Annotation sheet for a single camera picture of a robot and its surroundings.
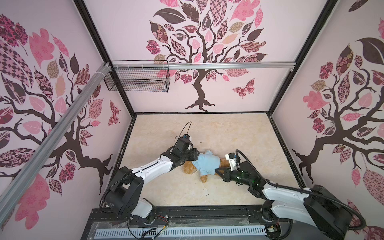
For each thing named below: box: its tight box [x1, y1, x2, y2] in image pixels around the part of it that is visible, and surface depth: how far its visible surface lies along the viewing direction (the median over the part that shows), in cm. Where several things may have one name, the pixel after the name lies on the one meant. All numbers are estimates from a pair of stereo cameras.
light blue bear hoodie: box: [191, 150, 221, 176], surface depth 83 cm
